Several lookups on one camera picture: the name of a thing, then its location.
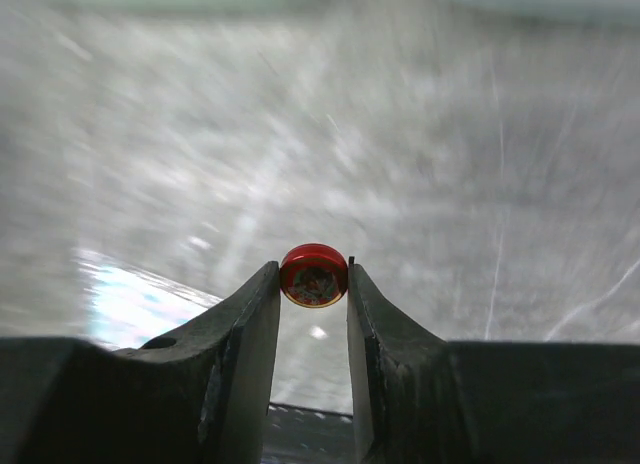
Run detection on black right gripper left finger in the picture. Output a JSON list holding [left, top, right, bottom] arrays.
[[1, 261, 280, 463]]

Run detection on copper coin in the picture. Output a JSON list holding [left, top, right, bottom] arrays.
[[280, 243, 348, 309]]

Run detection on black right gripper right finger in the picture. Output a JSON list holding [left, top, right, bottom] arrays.
[[347, 263, 639, 463]]

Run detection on teal plaster packet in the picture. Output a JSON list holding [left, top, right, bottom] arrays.
[[77, 248, 222, 350]]

